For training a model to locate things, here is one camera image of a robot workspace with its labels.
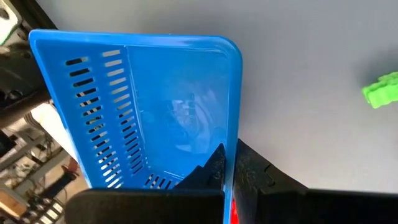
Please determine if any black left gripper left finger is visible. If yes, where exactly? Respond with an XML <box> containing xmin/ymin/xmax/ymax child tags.
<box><xmin>64</xmin><ymin>142</ymin><xmax>226</xmax><ymax>224</ymax></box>

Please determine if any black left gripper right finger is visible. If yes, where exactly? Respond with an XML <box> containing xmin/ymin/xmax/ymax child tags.
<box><xmin>233</xmin><ymin>138</ymin><xmax>398</xmax><ymax>224</ymax></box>

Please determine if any blue plastic basket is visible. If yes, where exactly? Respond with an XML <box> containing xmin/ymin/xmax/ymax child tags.
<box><xmin>28</xmin><ymin>28</ymin><xmax>243</xmax><ymax>224</ymax></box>

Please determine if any green plastic skeleton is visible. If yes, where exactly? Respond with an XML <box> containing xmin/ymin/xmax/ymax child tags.
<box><xmin>361</xmin><ymin>71</ymin><xmax>398</xmax><ymax>110</ymax></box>

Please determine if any red plastic basket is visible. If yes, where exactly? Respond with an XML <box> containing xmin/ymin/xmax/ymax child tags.
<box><xmin>230</xmin><ymin>198</ymin><xmax>240</xmax><ymax>224</ymax></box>

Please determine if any blue-grey table mat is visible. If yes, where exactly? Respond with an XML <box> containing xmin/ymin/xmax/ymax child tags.
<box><xmin>35</xmin><ymin>0</ymin><xmax>398</xmax><ymax>195</ymax></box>

